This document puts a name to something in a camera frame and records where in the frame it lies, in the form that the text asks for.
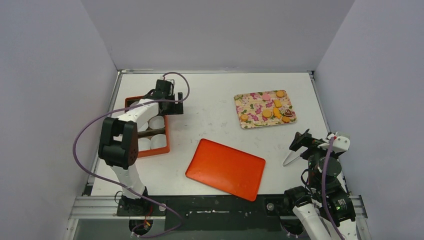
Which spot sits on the small orange cookie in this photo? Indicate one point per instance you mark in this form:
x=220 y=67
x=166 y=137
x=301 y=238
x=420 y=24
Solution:
x=244 y=117
x=286 y=119

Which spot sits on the round orange cookie top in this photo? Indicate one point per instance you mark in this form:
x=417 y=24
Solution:
x=280 y=93

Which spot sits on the small orange cookie left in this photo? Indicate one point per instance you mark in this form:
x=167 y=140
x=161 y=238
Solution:
x=244 y=117

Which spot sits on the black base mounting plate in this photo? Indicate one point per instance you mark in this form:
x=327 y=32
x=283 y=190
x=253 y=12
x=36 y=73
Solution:
x=270 y=212

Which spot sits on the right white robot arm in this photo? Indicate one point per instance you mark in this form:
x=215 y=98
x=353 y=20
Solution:
x=321 y=204

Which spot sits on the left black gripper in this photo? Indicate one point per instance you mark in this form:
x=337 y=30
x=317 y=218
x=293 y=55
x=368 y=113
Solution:
x=176 y=109

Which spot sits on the pink round cookie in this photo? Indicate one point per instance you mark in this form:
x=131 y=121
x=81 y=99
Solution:
x=266 y=97

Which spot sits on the aluminium frame rail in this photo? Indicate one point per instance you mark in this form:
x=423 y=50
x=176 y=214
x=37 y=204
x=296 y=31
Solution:
x=225 y=70

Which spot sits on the orange cookie tin box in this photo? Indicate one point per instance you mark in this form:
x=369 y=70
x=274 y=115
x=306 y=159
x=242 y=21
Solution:
x=150 y=133

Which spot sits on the small orange cookie right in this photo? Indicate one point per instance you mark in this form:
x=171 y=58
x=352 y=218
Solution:
x=286 y=119

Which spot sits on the white paper cup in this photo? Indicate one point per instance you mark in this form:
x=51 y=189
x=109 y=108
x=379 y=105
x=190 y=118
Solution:
x=158 y=141
x=143 y=127
x=144 y=144
x=157 y=122

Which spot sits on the chocolate heart cookie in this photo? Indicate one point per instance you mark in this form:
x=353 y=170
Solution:
x=288 y=113

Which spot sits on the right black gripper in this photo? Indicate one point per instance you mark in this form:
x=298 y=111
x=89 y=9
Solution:
x=303 y=141

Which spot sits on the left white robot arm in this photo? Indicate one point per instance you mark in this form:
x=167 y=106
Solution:
x=118 y=144

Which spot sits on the yellow fish cookie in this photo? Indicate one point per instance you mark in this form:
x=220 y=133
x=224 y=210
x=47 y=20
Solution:
x=276 y=113

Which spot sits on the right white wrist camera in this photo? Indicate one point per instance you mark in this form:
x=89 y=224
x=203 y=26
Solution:
x=341 y=142

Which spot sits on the orange tin lid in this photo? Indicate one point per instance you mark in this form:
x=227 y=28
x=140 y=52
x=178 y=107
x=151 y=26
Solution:
x=226 y=169

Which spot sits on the floral tray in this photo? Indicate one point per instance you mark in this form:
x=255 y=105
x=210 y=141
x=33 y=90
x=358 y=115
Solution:
x=252 y=104

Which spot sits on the round orange cookie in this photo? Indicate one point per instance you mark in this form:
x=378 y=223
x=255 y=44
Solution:
x=267 y=113
x=280 y=93

